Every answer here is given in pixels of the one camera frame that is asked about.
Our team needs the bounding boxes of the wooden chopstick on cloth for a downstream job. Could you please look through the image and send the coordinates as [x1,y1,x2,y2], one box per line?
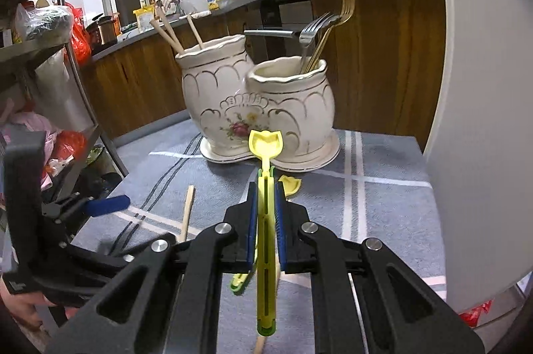
[178,185,195,243]

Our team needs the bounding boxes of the metal storage shelf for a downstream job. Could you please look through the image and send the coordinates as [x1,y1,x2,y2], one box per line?
[1,0,128,199]

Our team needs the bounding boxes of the wooden chopstick under utensils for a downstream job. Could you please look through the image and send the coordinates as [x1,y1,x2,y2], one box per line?
[253,264,281,354]

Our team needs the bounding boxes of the yellow plastic shovel utensil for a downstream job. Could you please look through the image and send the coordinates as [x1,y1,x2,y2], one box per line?
[249,130,283,337]

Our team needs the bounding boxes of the gold fork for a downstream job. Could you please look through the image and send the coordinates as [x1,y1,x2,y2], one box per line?
[301,0,355,73]

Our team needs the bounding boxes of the cream ceramic utensil holder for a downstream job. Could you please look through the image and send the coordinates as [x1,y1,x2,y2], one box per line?
[175,34,340,173]

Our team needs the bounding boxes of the grey striped table cloth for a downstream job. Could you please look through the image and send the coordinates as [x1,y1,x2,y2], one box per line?
[71,119,449,354]

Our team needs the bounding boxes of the silver fork in holder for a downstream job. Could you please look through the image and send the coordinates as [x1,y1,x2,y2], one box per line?
[299,12,340,73]

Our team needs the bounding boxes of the white refrigerator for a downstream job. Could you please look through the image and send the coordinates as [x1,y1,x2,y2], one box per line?
[425,0,532,312]

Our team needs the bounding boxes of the red plastic bag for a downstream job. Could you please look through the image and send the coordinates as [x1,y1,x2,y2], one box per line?
[65,2,92,67]

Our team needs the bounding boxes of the person's left hand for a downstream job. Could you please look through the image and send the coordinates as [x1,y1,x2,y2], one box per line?
[1,277,58,331]

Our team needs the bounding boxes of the built-in oven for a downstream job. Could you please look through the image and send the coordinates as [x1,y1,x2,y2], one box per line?
[243,0,314,64]

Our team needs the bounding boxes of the wooden chopstick in holder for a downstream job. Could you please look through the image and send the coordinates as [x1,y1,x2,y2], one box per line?
[150,19,184,54]

